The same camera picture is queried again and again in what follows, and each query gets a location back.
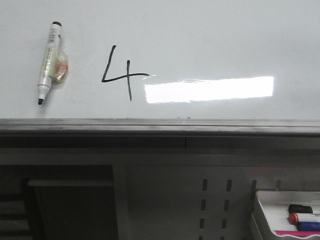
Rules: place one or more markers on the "white marker with black cap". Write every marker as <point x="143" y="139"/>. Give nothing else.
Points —
<point x="55" y="63"/>

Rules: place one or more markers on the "grey metal pegboard panel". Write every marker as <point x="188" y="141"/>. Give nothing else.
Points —
<point x="185" y="193"/>

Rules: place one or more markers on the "white plastic tray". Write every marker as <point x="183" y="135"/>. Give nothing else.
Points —
<point x="270" y="213"/>

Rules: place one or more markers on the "red capped marker in tray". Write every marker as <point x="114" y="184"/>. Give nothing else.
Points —
<point x="295" y="218"/>

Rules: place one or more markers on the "pink object in tray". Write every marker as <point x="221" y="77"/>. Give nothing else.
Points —
<point x="296" y="233"/>

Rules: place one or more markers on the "blue marker in tray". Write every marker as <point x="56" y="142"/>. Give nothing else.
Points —
<point x="308" y="226"/>

